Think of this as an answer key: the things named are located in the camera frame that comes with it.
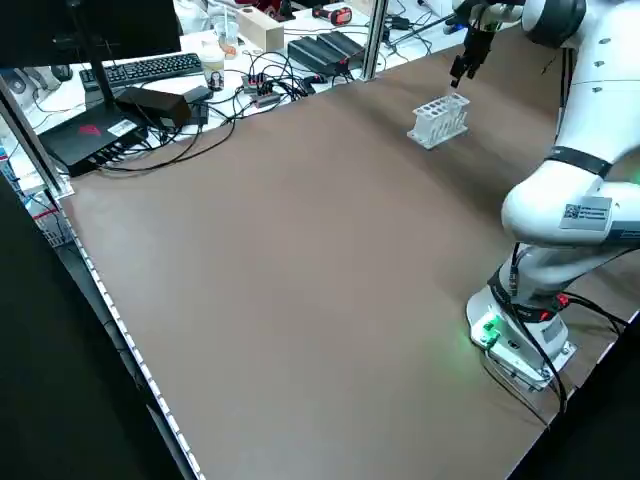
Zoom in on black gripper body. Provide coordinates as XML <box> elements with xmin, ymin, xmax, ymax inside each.
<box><xmin>461</xmin><ymin>24</ymin><xmax>497</xmax><ymax>70</ymax></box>

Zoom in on white test tube rack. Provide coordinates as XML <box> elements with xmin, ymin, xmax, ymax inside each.
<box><xmin>405</xmin><ymin>93</ymin><xmax>471</xmax><ymax>151</ymax></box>

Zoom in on black power supply box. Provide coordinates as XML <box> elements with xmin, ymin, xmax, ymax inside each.
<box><xmin>287</xmin><ymin>37</ymin><xmax>332</xmax><ymax>77</ymax></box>
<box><xmin>317</xmin><ymin>30</ymin><xmax>366</xmax><ymax>66</ymax></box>

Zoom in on red and black power tool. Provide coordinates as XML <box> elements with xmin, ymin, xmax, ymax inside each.
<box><xmin>312</xmin><ymin>4</ymin><xmax>357</xmax><ymax>26</ymax></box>

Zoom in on usb hub with plugs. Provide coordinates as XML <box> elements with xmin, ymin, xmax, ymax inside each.
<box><xmin>242</xmin><ymin>72</ymin><xmax>282</xmax><ymax>107</ymax></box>

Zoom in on clear plastic cup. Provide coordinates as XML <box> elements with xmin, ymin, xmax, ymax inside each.
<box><xmin>214</xmin><ymin>12</ymin><xmax>240</xmax><ymax>57</ymax></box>

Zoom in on printed paper cup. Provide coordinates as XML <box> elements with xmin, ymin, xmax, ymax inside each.
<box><xmin>199</xmin><ymin>47</ymin><xmax>226</xmax><ymax>92</ymax></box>

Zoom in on black power adapter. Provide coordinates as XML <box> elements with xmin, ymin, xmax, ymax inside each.
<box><xmin>114</xmin><ymin>87</ymin><xmax>194</xmax><ymax>130</ymax></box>

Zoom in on black keyboard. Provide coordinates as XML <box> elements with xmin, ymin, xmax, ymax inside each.
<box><xmin>78</xmin><ymin>52</ymin><xmax>205</xmax><ymax>93</ymax></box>

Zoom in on black computer monitor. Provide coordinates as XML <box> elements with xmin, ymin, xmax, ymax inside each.
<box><xmin>0</xmin><ymin>0</ymin><xmax>182</xmax><ymax>69</ymax></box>

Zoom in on black monitor stand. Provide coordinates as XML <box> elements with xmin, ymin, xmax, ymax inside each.
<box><xmin>67</xmin><ymin>0</ymin><xmax>120</xmax><ymax>115</ymax></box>

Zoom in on black computer with red logo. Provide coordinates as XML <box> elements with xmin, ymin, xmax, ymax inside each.
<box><xmin>37</xmin><ymin>107</ymin><xmax>151</xmax><ymax>179</ymax></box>

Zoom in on black cable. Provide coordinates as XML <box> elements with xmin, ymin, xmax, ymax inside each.
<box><xmin>97</xmin><ymin>107</ymin><xmax>239</xmax><ymax>174</ymax></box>
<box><xmin>479</xmin><ymin>289</ymin><xmax>631</xmax><ymax>426</ymax></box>

